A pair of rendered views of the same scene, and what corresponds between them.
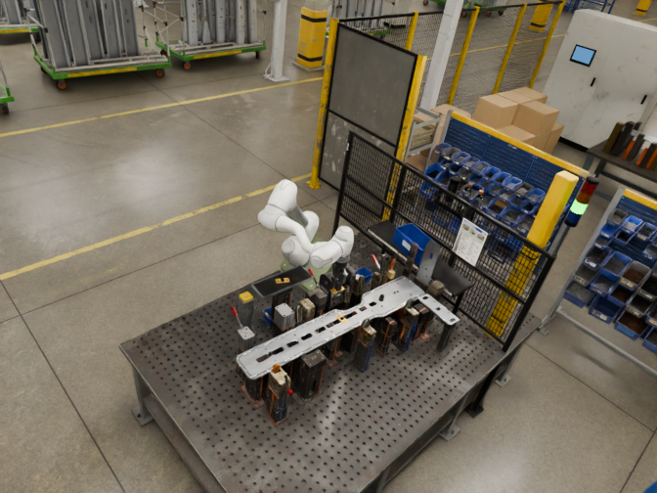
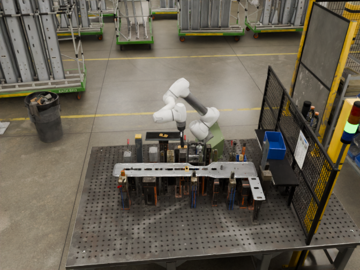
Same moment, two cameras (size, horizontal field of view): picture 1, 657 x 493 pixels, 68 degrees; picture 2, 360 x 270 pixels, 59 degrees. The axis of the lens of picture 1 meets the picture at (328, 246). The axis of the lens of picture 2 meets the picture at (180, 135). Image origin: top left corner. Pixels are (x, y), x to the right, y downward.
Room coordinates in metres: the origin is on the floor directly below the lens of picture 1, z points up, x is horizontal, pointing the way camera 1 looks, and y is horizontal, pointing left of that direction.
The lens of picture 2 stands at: (0.42, -1.69, 3.01)
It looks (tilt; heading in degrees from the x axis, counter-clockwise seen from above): 35 degrees down; 43
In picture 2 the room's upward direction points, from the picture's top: straight up
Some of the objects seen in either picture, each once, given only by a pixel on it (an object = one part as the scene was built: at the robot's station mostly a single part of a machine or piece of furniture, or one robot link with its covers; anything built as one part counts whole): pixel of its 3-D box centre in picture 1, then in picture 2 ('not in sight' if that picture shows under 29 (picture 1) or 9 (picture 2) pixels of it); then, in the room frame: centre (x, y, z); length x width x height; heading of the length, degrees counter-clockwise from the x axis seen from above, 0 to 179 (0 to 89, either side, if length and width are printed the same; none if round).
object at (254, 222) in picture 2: (445, 336); (256, 209); (2.33, -0.87, 0.84); 0.11 x 0.06 x 0.29; 44
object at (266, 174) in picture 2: (430, 302); (264, 187); (2.60, -0.78, 0.88); 0.08 x 0.08 x 0.36; 44
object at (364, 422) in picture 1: (352, 333); (206, 187); (2.38, -0.26, 0.68); 2.56 x 1.61 x 0.04; 139
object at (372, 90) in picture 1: (360, 131); (313, 77); (5.08, -0.15, 1.00); 1.34 x 0.14 x 2.00; 49
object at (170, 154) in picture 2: (304, 325); (170, 167); (2.18, 0.07, 0.89); 0.13 x 0.11 x 0.38; 44
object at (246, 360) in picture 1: (339, 321); (184, 170); (2.16, -0.15, 1.00); 1.38 x 0.22 x 0.02; 134
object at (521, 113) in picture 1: (513, 136); not in sight; (6.89, -2.41, 0.52); 1.20 x 0.80 x 1.05; 136
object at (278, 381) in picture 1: (278, 395); (124, 192); (1.64, 0.14, 0.88); 0.15 x 0.11 x 0.36; 44
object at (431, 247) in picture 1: (427, 262); (264, 155); (2.68, -0.69, 1.17); 0.12 x 0.01 x 0.34; 44
